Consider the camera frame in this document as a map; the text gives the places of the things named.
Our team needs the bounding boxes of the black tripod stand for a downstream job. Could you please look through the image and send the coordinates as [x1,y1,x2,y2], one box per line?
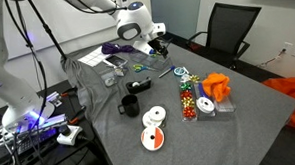
[27,0,69,63]

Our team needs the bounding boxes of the light blue ribbon spool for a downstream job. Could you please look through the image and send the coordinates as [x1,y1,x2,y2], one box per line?
[172,66,190,77]

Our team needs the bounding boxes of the black mesh office chair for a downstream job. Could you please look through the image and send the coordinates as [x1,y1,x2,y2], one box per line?
[184,0,265,72]

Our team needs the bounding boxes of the blue capped marker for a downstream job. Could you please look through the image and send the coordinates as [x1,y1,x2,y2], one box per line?
[158,64,177,79]

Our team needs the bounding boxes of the black cable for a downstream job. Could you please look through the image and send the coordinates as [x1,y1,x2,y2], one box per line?
[3,0,51,128]

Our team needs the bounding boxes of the clear package white disc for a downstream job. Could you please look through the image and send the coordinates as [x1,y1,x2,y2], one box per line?
[99,69,119,89]

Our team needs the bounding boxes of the clear plastic organizer container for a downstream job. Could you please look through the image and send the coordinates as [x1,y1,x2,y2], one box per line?
[129,48,173,73]

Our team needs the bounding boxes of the loose yellow gift bows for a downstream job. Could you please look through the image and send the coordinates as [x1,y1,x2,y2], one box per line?
[180,73,202,84]

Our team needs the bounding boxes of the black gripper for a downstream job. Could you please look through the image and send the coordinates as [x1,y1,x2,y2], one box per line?
[148,36,170,58]

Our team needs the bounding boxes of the white box black knob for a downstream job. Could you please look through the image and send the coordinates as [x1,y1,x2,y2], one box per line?
[55,123,84,148]

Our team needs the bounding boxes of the orange cloth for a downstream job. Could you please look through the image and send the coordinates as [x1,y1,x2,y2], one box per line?
[201,71,232,103]

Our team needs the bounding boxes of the clear box of gift bows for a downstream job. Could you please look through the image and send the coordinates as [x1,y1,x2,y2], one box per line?
[179,81,199,122]

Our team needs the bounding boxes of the white label sheet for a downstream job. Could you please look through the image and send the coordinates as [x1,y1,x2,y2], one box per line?
[77,45,112,69]

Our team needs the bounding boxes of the silver metal clamp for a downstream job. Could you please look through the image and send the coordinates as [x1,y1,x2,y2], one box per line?
[45,90,63,108]

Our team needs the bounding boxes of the red and white ribbon spool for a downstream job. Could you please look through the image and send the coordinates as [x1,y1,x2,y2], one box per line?
[139,125,166,153]

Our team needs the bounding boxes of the black mug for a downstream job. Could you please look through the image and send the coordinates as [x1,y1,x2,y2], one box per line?
[116,94,141,119]

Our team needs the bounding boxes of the black tape dispenser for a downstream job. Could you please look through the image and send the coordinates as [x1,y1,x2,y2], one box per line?
[124,76,153,95]

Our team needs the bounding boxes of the clear plastic box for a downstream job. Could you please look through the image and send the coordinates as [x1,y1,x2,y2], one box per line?
[193,81,237,118]

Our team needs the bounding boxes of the grey tablecloth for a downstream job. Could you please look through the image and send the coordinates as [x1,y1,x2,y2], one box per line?
[59,29,295,165]

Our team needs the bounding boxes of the purple cloth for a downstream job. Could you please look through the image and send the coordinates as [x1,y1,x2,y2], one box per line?
[101,40,136,56]

